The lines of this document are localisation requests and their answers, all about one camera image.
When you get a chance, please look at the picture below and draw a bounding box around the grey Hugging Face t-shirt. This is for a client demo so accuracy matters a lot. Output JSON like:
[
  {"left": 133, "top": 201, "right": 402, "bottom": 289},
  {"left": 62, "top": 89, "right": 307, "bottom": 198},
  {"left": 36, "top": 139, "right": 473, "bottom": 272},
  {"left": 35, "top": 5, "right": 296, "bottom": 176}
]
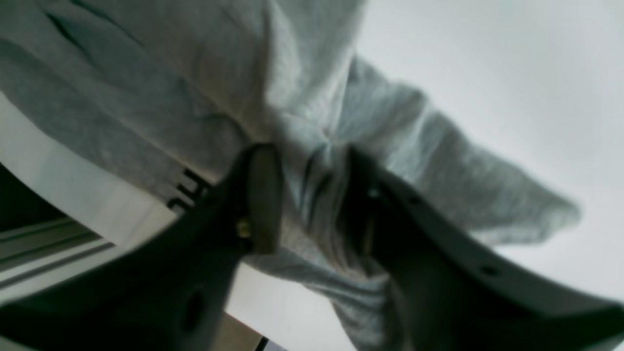
[{"left": 1, "top": 0, "right": 580, "bottom": 351}]

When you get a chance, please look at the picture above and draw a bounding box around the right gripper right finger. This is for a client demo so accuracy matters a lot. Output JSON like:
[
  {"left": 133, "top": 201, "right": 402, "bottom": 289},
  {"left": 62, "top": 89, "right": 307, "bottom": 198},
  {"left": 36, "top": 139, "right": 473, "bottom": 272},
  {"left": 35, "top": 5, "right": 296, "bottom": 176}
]
[{"left": 341, "top": 147, "right": 624, "bottom": 351}]

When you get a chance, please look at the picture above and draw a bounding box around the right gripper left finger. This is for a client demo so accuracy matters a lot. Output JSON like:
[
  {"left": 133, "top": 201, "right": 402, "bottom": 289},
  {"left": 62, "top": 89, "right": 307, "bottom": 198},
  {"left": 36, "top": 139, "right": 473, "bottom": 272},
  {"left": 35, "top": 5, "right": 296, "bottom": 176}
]
[{"left": 1, "top": 144, "right": 283, "bottom": 351}]

